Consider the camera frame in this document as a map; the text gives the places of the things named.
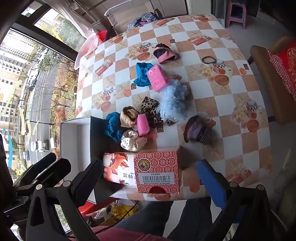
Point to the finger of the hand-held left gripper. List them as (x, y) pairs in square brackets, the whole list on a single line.
[(57, 169), (39, 165)]

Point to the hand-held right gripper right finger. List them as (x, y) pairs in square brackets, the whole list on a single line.
[(211, 183)]

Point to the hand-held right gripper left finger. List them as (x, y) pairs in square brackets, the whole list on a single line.
[(90, 176)]

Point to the grey cardboard box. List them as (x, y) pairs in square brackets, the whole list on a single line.
[(74, 143)]

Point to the purple knitted scrunchie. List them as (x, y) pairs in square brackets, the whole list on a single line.
[(197, 131)]

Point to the leopard print scrunchie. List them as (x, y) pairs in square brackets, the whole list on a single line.
[(151, 112)]

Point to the light blue fluffy cloth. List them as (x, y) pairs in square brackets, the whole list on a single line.
[(173, 100)]

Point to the blue crinkled scrunchie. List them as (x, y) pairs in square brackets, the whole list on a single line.
[(113, 127), (141, 73)]

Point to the pink and black sock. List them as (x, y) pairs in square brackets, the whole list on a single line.
[(165, 53)]

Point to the red plastic stool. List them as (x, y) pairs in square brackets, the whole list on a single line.
[(86, 208)]

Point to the white crumpled cloth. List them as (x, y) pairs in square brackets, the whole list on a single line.
[(103, 213)]

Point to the person's legs in jeans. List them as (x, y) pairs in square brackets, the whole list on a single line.
[(185, 220)]

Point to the white polka dot scrunchie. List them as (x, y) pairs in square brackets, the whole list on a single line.
[(133, 141)]

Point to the person's maroon sweater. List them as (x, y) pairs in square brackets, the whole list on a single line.
[(127, 234)]

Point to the beige sock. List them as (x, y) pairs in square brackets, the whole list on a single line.
[(129, 117)]

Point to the large glass window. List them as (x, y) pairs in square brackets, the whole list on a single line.
[(34, 92)]

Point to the small pink sponge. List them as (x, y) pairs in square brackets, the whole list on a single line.
[(142, 125)]

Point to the checkered printed tablecloth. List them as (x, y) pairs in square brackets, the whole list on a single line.
[(208, 97)]

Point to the brown wooden chair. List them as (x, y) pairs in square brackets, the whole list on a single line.
[(266, 81)]

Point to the large pink sponge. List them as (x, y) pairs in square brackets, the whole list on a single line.
[(158, 77)]

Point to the pink plastic basin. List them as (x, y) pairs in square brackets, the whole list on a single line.
[(86, 48)]

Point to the red patterned cushion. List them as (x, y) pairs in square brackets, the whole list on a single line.
[(286, 67)]

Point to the red plastic basin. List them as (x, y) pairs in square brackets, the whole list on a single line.
[(101, 36)]

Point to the grey folding chair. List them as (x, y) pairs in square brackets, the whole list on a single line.
[(120, 18)]

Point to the dark checkered cloth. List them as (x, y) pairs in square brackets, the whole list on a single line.
[(144, 19)]

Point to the pink plastic stool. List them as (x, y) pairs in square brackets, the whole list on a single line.
[(235, 14)]

